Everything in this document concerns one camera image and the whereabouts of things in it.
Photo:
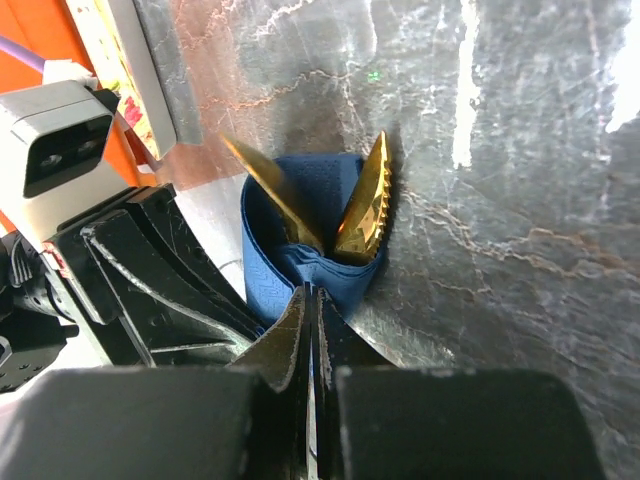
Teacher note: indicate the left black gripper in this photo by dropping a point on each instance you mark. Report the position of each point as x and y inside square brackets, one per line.
[175, 306]

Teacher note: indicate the gold knife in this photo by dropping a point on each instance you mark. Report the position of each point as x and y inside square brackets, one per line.
[362, 227]

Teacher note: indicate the gold spoon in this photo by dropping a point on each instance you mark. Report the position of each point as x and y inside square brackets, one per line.
[297, 217]

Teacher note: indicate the floral rectangular tray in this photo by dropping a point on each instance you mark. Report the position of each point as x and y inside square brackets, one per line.
[133, 48]

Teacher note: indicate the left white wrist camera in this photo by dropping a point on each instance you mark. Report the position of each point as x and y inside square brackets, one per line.
[53, 139]

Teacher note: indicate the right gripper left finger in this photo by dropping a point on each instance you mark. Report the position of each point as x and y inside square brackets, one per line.
[247, 420]

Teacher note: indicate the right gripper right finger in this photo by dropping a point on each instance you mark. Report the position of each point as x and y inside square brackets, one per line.
[375, 420]

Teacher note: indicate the dark blue paper napkin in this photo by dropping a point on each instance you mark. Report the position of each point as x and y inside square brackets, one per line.
[273, 266]

